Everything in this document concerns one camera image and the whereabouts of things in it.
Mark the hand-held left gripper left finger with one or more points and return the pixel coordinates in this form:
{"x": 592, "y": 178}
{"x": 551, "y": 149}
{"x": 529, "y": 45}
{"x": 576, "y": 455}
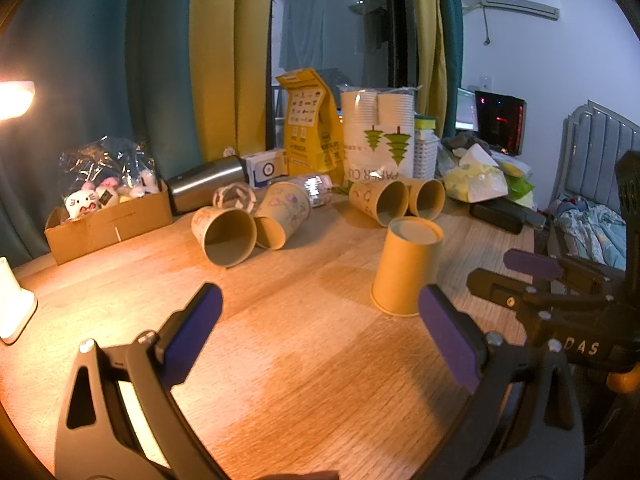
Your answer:
{"x": 196, "y": 327}

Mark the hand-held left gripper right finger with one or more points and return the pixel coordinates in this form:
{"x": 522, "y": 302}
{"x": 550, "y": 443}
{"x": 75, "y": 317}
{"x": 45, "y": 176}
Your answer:
{"x": 449, "y": 340}

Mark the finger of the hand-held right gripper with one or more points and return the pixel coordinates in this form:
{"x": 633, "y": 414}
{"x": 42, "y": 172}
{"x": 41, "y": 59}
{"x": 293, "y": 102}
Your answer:
{"x": 532, "y": 262}
{"x": 495, "y": 289}

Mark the plain brown paper cup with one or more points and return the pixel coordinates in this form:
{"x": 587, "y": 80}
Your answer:
{"x": 405, "y": 270}

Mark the flower print paper cup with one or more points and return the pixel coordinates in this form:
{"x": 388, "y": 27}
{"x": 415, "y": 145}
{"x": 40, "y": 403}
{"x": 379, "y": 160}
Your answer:
{"x": 282, "y": 210}

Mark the printed blanket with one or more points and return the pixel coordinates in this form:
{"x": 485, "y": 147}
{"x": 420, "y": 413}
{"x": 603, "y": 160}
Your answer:
{"x": 595, "y": 232}

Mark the green packet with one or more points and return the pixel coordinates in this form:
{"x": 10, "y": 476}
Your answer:
{"x": 520, "y": 182}

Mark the yellow tissue pack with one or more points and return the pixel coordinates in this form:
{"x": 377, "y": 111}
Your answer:
{"x": 475, "y": 185}

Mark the cardboard box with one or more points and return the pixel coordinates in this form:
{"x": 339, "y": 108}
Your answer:
{"x": 110, "y": 230}

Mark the grey padded headboard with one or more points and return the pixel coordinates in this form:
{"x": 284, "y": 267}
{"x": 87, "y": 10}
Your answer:
{"x": 595, "y": 145}

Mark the clear tape roll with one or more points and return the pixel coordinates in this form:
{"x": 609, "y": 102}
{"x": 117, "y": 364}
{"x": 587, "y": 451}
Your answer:
{"x": 235, "y": 196}

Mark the grey cloth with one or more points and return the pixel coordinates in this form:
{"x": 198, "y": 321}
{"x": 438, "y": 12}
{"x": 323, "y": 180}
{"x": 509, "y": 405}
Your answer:
{"x": 457, "y": 142}

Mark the stainless steel thermos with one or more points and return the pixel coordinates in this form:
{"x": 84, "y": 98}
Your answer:
{"x": 205, "y": 185}

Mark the black computer case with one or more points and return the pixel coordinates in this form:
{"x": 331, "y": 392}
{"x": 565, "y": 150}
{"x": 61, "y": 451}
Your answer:
{"x": 500, "y": 122}

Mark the computer monitor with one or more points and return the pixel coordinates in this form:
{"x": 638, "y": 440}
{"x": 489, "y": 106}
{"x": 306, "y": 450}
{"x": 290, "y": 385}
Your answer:
{"x": 466, "y": 110}

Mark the white plush toy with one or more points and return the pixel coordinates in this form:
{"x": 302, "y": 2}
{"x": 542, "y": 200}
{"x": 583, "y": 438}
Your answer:
{"x": 81, "y": 204}

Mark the white and blue box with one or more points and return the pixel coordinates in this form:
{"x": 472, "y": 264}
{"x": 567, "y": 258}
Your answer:
{"x": 267, "y": 167}

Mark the yellow green sponge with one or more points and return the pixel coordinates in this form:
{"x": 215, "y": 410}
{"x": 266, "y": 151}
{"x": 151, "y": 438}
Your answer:
{"x": 424, "y": 122}

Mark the crushed clear plastic bottle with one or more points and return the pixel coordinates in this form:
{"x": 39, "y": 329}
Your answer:
{"x": 315, "y": 187}

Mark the white lamp base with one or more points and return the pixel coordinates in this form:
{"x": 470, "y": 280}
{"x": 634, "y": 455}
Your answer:
{"x": 12, "y": 305}

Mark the clear plastic bag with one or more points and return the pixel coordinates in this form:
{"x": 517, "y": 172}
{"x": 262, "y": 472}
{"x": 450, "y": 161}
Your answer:
{"x": 107, "y": 160}

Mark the pack of white paper cups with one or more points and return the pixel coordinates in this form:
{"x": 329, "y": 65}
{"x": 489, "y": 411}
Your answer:
{"x": 377, "y": 135}

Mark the yellow paper bag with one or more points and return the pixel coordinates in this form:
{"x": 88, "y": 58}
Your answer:
{"x": 310, "y": 130}

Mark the yellow curtain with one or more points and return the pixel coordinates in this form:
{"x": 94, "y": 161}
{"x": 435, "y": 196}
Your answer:
{"x": 427, "y": 50}
{"x": 230, "y": 60}

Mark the teal curtain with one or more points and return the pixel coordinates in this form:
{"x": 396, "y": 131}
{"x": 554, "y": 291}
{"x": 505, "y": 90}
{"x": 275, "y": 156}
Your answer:
{"x": 451, "y": 35}
{"x": 90, "y": 60}

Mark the white air conditioner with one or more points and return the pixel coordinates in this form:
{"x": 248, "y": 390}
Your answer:
{"x": 517, "y": 2}

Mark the glowing desk lamp head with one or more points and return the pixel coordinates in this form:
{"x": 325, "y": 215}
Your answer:
{"x": 15, "y": 100}

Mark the white hanging cloth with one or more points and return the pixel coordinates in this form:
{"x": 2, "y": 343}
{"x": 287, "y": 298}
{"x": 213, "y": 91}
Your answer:
{"x": 315, "y": 25}

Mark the white wall socket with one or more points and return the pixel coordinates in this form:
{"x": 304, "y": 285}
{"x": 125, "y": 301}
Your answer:
{"x": 486, "y": 83}

